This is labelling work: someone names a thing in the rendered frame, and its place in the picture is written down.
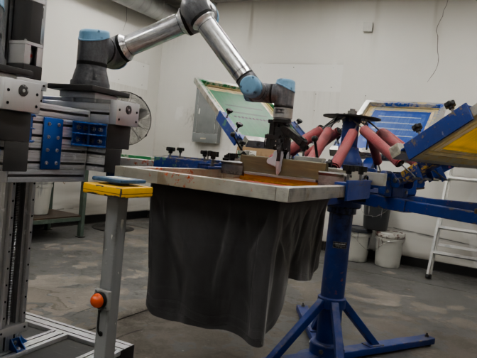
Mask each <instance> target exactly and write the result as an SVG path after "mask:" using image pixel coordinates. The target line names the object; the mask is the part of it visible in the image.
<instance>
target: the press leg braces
mask: <svg viewBox="0 0 477 358"><path fill-rule="evenodd" d="M323 307H324V301H323V300H322V299H319V298H318V299H317V300H316V302H315V303H314V304H313V305H312V306H311V307H310V309H309V310H308V311H307V312H306V313H305V314H304V315H303V316H302V317H301V318H300V319H299V320H298V322H297V323H296V324H295V325H294V326H293V327H292V329H291V330H290V331H289V332H288V333H287V334H286V336H284V338H282V339H281V341H280V342H279V343H278V344H277V345H276V346H275V347H274V349H273V350H272V351H271V352H270V353H269V354H268V356H267V357H261V358H281V356H282V355H283V354H284V353H285V352H286V351H287V349H288V348H289V347H290V346H291V345H292V343H293V342H294V341H295V340H296V339H297V338H298V337H299V336H300V335H301V334H302V332H303V331H304V330H305V329H306V328H307V326H308V328H309V331H310V332H317V320H318V314H319V313H320V312H321V311H322V310H323ZM343 311H344V312H345V314H346V315H347V316H348V318H349V319H350V321H351V322H352V323H353V324H354V325H355V327H356V328H357V330H358V331H359V332H360V333H361V334H362V336H363V337H364V338H365V340H366V341H367V342H362V343H361V344H363V345H365V346H367V347H370V348H372V347H381V346H384V345H383V344H381V343H379V342H378V341H377V339H376V338H375V337H374V336H373V335H372V333H371V332H370V330H369V329H368V328H367V327H366V325H365V324H364V323H363V321H362V320H361V319H360V317H359V316H358V315H357V314H356V312H355V311H354V309H353V308H352V307H351V306H350V304H349V303H348V301H346V307H345V310H343ZM330 313H331V326H332V333H333V341H334V358H344V344H343V337H342V330H341V318H340V312H339V303H331V307H330ZM312 321H313V322H312ZM311 322H312V324H311V325H309V324H310V323H311Z"/></svg>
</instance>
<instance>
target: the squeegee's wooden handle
mask: <svg viewBox="0 0 477 358"><path fill-rule="evenodd" d="M268 158H270V157H264V156H251V155H243V154H242V155H241V160H240V162H243V173H244V171H248V172H254V173H265V174H271V175H276V167H275V166H272V165H269V164H267V159H268ZM328 167H329V164H328V163H320V162H313V161H299V160H292V159H285V158H284V159H283V161H282V167H281V171H280V173H279V174H278V175H283V176H290V177H296V178H307V179H313V180H317V183H318V177H319V174H318V171H319V170H320V171H326V172H328Z"/></svg>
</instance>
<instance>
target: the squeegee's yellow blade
mask: <svg viewBox="0 0 477 358"><path fill-rule="evenodd" d="M240 177H245V178H256V179H262V180H273V181H279V182H285V183H296V184H302V185H318V183H313V182H307V181H300V180H289V179H283V178H272V177H265V176H259V175H249V174H244V175H240Z"/></svg>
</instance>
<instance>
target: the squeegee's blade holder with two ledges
mask: <svg viewBox="0 0 477 358"><path fill-rule="evenodd" d="M244 174H249V175H259V176H265V177H272V178H283V179H289V180H300V181H307V182H313V183H316V182H317V180H313V179H307V178H296V177H290V176H283V175H271V174H265V173H254V172H248V171H244Z"/></svg>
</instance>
